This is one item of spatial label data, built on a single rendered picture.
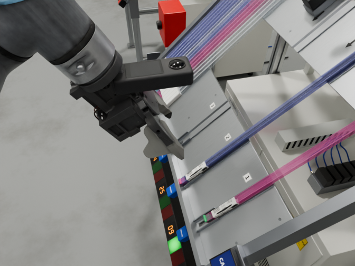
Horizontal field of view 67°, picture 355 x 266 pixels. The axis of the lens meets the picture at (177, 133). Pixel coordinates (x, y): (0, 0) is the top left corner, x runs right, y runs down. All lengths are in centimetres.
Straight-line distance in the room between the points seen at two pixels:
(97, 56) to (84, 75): 3
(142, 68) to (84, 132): 147
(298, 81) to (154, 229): 93
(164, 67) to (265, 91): 75
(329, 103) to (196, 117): 59
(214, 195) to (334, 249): 33
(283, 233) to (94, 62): 39
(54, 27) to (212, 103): 46
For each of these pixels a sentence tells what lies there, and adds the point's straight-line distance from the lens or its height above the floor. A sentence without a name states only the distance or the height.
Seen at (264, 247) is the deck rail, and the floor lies 82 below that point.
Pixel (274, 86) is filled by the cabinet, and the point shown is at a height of 62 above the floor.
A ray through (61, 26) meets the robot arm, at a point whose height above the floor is 114.
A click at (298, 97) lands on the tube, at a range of 57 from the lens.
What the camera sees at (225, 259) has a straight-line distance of 51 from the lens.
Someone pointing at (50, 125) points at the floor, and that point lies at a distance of 197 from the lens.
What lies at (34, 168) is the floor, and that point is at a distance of 177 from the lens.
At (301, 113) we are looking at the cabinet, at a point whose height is 62.
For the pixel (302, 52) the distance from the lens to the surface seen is 64.
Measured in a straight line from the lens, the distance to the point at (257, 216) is 54.
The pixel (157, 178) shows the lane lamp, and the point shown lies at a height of 65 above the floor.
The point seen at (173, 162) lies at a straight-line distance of 68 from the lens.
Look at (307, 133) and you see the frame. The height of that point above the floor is 67.
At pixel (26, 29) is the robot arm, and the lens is 34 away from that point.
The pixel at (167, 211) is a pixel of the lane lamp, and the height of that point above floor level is 66.
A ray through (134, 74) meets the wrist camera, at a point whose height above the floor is 106.
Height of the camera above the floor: 128
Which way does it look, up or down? 47 degrees down
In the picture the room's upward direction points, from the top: straight up
